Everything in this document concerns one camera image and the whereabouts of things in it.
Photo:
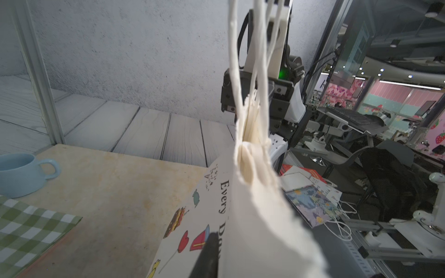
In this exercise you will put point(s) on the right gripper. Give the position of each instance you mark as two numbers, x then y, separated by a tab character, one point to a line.
280	93

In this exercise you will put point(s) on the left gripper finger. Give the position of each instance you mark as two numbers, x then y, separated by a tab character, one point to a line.
207	263

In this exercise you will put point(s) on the white Happy Every Day bag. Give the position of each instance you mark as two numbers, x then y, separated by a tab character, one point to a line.
240	196

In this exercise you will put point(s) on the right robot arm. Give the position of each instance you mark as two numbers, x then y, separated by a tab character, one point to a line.
284	75

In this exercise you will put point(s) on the stack of flat paper bags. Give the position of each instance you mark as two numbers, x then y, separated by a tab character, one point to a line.
317	200

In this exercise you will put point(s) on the green checkered cloth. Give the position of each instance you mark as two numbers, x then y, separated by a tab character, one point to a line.
27	232

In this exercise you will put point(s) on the light blue mug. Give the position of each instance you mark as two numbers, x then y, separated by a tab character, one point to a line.
22	174

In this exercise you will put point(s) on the right frame post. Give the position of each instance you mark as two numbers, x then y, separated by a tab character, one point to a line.
327	47

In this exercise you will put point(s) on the frame post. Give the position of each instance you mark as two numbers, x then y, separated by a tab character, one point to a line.
327	47
36	69

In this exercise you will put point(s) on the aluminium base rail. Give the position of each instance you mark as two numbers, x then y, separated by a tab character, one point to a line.
397	249

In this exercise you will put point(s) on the left frame post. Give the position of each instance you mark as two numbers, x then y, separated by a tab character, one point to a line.
36	69

